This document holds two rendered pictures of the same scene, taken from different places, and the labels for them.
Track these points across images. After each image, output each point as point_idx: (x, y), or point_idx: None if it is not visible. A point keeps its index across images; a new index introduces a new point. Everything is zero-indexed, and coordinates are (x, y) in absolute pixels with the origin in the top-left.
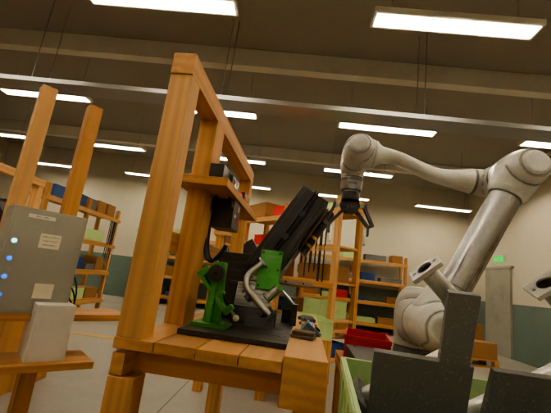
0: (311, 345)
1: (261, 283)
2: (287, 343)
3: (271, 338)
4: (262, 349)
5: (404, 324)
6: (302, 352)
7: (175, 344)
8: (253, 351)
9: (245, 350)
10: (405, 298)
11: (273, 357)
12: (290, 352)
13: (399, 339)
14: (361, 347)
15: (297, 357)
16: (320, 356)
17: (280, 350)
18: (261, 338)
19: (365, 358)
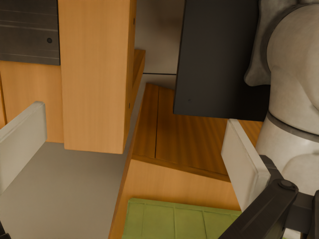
0: (103, 43)
1: None
2: (59, 50)
3: (25, 28)
4: (26, 83)
5: (259, 139)
6: (87, 117)
7: None
8: (19, 108)
9: (5, 105)
10: (313, 104)
11: (51, 127)
12: (71, 127)
13: (271, 68)
14: None
15: (81, 150)
16: (114, 124)
17: (54, 70)
18: (8, 44)
19: (195, 71)
